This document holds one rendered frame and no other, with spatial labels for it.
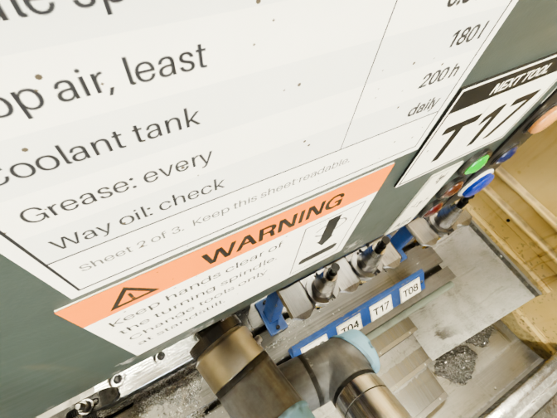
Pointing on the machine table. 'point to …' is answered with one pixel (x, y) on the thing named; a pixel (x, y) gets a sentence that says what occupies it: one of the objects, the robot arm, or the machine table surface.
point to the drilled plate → (181, 351)
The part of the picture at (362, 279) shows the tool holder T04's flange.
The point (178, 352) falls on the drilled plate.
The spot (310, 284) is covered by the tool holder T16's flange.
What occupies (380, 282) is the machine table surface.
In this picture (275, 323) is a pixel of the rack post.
